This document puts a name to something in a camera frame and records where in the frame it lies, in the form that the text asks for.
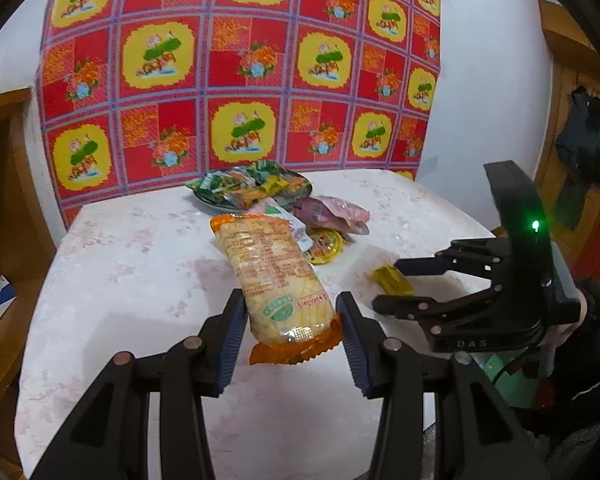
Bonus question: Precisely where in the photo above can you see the pink spouted drink pouch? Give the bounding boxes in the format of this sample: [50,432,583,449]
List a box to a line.
[257,197,314,257]

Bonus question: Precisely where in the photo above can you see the maroon snack bag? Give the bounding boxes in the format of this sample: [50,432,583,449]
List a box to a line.
[290,196,371,235]

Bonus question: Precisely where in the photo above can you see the yellow round jelly cup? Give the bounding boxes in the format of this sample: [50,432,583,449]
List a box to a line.
[305,227,349,265]

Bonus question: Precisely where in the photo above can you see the wooden door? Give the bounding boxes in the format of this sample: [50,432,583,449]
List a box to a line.
[532,0,600,291]

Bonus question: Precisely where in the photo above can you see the dark patterned plate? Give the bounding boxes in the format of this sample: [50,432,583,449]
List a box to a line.
[186,170,314,212]

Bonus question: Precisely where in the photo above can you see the orange gummy packet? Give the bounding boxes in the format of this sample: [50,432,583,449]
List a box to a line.
[220,185,271,210]

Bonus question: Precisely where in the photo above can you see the green snack packet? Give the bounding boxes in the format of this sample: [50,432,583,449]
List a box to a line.
[247,160,282,184]
[199,169,256,196]

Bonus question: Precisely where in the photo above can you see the person's right hand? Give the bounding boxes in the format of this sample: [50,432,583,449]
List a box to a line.
[550,292,593,348]

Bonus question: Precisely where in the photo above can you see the red floral printed cloth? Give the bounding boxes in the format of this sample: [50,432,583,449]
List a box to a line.
[37,0,443,231]

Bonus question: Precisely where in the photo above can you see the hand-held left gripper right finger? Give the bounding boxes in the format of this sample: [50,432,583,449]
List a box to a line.
[334,291,551,480]

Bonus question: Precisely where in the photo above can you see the yellow candy packet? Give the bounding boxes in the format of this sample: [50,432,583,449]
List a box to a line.
[262,172,308,199]
[372,264,415,295]

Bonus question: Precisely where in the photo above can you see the orange cracker packet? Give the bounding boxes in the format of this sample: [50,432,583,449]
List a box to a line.
[210,212,344,366]

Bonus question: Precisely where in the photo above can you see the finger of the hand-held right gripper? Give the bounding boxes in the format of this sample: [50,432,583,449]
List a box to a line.
[393,240,514,281]
[372,280,519,339]

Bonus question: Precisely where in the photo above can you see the dark hanging clothes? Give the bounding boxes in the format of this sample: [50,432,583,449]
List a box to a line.
[555,85,600,231]

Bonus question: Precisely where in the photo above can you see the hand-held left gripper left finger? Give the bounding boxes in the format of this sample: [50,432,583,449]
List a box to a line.
[30,288,250,480]

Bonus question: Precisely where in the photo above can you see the wooden shelf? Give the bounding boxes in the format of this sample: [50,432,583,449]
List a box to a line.
[0,87,57,461]

